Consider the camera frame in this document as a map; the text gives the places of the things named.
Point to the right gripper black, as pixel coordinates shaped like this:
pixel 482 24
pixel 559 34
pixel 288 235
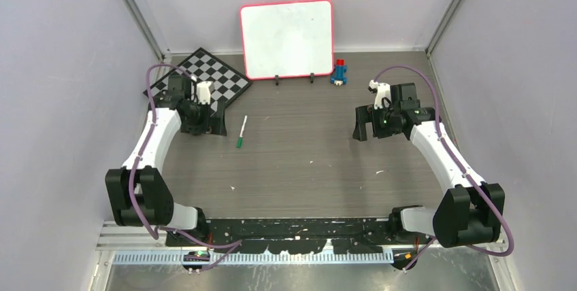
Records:
pixel 366 114

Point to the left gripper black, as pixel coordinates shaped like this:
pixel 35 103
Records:
pixel 203 128

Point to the green whiteboard marker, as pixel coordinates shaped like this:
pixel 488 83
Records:
pixel 241 134

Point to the whiteboard with red frame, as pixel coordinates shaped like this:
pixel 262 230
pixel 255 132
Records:
pixel 290 39

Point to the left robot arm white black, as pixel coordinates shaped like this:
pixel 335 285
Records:
pixel 137 191

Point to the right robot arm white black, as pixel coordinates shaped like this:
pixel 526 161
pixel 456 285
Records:
pixel 470 211

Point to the black and white chessboard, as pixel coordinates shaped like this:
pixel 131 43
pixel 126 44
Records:
pixel 228 82

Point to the blue red toy figure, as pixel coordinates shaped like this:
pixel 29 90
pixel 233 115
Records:
pixel 338 77

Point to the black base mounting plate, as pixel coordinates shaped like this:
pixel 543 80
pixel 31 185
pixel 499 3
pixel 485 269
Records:
pixel 297 235

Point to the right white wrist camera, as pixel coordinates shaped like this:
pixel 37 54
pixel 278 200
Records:
pixel 382 93

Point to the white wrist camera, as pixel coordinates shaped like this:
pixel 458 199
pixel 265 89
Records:
pixel 203 92
pixel 382 93

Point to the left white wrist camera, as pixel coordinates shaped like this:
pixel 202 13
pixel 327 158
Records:
pixel 203 92

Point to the slotted grey cable duct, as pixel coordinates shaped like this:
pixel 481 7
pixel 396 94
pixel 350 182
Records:
pixel 181 257

